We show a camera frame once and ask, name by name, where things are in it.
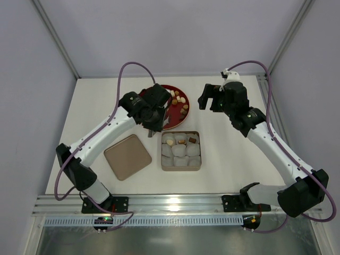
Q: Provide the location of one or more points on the gold square tin lid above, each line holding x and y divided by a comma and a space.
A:
127, 157

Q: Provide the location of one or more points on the aluminium rail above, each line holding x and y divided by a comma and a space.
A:
138, 203

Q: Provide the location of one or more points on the left frame post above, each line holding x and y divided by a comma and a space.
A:
55, 36

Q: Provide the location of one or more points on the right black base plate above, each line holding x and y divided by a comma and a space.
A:
238, 203

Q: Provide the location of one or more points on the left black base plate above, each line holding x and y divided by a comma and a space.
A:
113, 204

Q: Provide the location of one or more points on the slotted cable duct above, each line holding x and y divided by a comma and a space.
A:
141, 221

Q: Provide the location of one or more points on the right frame post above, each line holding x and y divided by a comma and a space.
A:
293, 29

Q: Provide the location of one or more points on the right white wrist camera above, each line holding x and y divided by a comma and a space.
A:
229, 76

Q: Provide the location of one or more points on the frame post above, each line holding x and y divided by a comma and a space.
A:
293, 29
55, 36

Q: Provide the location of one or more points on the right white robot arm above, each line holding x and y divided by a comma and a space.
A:
304, 187

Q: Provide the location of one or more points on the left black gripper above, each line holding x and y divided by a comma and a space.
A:
154, 125

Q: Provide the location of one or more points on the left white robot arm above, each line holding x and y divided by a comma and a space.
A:
75, 160

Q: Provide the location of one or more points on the dark brown chocolate piece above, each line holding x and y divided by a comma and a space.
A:
192, 140

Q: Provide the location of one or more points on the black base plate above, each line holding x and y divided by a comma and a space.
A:
113, 204
238, 203

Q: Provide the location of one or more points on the red round tray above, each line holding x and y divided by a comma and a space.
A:
178, 109

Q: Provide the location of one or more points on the white spiral chocolate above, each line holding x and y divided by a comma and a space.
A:
171, 142

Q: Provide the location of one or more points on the gold square tin box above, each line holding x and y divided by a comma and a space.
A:
181, 157

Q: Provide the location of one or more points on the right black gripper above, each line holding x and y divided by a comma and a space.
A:
213, 96

